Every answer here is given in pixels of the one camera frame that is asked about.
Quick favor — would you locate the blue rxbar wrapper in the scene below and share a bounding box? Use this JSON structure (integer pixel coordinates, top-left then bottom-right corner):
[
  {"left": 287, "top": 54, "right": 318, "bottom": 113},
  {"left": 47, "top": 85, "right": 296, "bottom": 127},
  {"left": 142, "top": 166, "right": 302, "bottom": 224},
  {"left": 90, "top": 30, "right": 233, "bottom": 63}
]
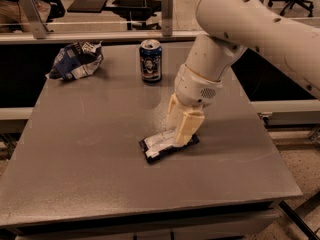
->
[{"left": 139, "top": 130, "right": 199, "bottom": 164}]

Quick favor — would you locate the blue pepsi can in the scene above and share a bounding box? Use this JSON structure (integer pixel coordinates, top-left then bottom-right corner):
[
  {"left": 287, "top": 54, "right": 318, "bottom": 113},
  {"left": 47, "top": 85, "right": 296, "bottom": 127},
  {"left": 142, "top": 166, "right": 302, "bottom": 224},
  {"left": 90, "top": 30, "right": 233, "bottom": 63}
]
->
[{"left": 139, "top": 39, "right": 162, "bottom": 84}]

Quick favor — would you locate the middle metal bracket post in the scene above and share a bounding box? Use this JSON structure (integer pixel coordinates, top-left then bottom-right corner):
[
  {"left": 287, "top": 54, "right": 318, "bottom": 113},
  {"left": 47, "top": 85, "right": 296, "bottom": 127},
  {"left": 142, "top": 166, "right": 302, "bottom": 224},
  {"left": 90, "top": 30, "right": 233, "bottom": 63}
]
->
[{"left": 161, "top": 0, "right": 173, "bottom": 37}]

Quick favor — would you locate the crumpled blue chip bag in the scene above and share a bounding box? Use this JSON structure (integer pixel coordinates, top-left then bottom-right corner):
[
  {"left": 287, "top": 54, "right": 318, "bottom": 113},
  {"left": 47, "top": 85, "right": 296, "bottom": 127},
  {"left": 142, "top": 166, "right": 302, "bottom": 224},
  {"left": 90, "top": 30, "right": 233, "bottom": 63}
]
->
[{"left": 46, "top": 42, "right": 103, "bottom": 81}]

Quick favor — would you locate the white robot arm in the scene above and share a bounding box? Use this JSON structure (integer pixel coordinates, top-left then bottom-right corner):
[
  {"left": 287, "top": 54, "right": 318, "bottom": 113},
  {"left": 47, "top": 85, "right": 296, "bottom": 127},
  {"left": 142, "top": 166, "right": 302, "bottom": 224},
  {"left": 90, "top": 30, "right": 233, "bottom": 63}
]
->
[{"left": 166, "top": 0, "right": 320, "bottom": 147}]

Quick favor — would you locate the black office chair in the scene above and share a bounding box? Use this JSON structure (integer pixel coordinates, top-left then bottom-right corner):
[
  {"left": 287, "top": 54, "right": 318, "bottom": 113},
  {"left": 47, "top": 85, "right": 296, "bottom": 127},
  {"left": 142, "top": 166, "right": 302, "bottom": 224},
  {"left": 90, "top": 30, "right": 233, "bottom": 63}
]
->
[{"left": 104, "top": 0, "right": 162, "bottom": 30}]

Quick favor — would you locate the black rolling chair base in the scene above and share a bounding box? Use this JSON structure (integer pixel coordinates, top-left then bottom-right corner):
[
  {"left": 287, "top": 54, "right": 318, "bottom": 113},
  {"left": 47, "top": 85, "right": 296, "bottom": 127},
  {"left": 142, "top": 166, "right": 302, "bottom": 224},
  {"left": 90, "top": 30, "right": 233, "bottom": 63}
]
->
[{"left": 267, "top": 0, "right": 314, "bottom": 17}]

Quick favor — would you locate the dark background desk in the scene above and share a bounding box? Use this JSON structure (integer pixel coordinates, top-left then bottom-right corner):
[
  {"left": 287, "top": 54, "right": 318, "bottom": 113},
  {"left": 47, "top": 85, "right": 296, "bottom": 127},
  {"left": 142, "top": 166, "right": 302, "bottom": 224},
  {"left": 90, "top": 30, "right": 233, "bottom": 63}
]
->
[{"left": 67, "top": 0, "right": 108, "bottom": 13}]

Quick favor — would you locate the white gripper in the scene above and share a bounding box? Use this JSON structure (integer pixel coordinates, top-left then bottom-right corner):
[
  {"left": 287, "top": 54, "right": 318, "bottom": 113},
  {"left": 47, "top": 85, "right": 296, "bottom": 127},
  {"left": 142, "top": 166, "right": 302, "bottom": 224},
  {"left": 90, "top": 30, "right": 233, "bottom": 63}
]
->
[{"left": 166, "top": 64, "right": 222, "bottom": 146}]

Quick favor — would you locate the left metal bracket post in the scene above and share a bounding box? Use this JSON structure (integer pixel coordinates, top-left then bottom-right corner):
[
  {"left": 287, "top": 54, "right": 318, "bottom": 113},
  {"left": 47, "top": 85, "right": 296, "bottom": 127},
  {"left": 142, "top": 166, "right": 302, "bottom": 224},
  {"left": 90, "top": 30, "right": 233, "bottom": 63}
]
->
[{"left": 19, "top": 0, "right": 51, "bottom": 39}]

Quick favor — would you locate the glass barrier panel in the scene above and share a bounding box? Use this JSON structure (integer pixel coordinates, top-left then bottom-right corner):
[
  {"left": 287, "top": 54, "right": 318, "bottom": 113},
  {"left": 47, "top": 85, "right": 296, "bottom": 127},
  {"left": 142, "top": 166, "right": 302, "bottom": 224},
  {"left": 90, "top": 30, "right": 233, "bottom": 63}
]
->
[{"left": 1, "top": 0, "right": 319, "bottom": 36}]

